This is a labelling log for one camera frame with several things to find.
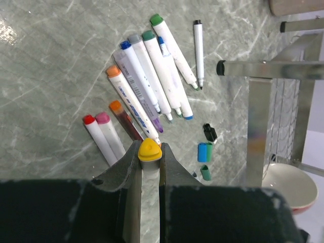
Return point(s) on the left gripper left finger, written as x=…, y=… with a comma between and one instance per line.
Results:
x=104, y=209

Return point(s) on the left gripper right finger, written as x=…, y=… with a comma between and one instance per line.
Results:
x=193, y=212

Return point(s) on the yellow cap marker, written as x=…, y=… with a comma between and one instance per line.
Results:
x=149, y=155

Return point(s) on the red cap marker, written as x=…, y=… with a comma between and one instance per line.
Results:
x=99, y=138

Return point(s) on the pink cap marker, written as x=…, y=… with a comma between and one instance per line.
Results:
x=109, y=132

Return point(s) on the dark red marker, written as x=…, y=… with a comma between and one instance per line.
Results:
x=125, y=120

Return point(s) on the orange cap marker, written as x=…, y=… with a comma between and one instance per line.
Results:
x=125, y=91

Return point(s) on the purple cap marker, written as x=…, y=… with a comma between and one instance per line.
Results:
x=133, y=79

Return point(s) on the dark blue cap marker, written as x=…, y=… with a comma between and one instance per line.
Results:
x=129, y=51

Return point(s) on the black marker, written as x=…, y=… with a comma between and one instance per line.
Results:
x=199, y=52

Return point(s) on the black marker cap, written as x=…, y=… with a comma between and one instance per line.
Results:
x=210, y=133

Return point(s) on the red bowl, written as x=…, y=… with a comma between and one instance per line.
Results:
x=298, y=188

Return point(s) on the stainless steel dish rack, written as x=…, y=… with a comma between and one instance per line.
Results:
x=280, y=96

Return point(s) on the pink cup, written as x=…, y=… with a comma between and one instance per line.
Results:
x=290, y=7

